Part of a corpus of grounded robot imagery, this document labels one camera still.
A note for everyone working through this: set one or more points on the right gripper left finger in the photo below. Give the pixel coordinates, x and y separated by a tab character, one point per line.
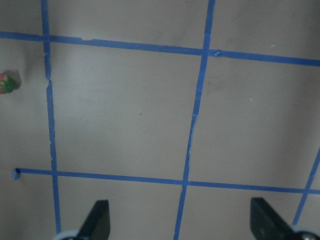
97	225

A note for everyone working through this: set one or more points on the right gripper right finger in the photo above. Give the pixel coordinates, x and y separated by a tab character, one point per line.
266	223

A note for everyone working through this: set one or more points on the red strawberry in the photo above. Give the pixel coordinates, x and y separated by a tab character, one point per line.
7	84

